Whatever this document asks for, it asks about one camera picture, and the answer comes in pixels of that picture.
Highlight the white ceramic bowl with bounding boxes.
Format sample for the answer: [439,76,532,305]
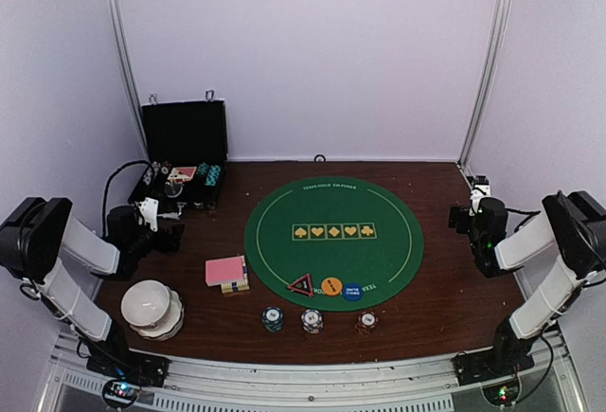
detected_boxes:
[120,279,170,327]

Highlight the orange black poker chip stack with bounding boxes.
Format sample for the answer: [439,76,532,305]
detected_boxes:
[354,311,379,334]

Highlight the triangular all-in button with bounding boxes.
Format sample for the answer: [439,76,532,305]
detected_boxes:
[287,273,314,297]

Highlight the green poker chip stack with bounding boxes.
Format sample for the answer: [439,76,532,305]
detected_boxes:
[261,307,284,332]

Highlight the blue gold card box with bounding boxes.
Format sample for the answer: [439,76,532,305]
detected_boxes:
[221,260,250,295]

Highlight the white scalloped plate stack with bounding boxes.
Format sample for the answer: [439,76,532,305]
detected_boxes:
[130,290,185,341]

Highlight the round green poker mat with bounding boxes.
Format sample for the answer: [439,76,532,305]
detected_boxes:
[244,176,424,312]

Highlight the red cards in case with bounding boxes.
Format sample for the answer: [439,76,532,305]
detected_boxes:
[168,166,197,182]

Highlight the black poker case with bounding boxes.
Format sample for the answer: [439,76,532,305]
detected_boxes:
[128,99,228,211]

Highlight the blue small blind button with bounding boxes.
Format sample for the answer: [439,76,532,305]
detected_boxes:
[342,283,364,302]

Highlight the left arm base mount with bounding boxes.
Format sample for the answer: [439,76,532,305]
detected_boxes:
[86,352,169,387]

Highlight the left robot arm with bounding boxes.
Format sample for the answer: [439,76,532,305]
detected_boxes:
[1,197,185,378]

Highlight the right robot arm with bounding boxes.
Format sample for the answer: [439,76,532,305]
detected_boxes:
[448,186,605,385]

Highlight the blue white poker chip stack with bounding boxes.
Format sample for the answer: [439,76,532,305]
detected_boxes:
[301,309,324,334]

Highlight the teal chips in case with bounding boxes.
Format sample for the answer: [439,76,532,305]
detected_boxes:
[196,163,223,187]

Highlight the orange dealer button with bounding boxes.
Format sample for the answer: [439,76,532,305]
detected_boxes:
[321,277,343,296]

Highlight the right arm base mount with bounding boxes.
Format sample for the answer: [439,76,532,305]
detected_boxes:
[452,349,535,385]

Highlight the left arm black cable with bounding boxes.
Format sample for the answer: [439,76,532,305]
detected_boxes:
[101,159,152,238]

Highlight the red backed card deck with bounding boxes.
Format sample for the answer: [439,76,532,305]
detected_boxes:
[205,256,245,287]

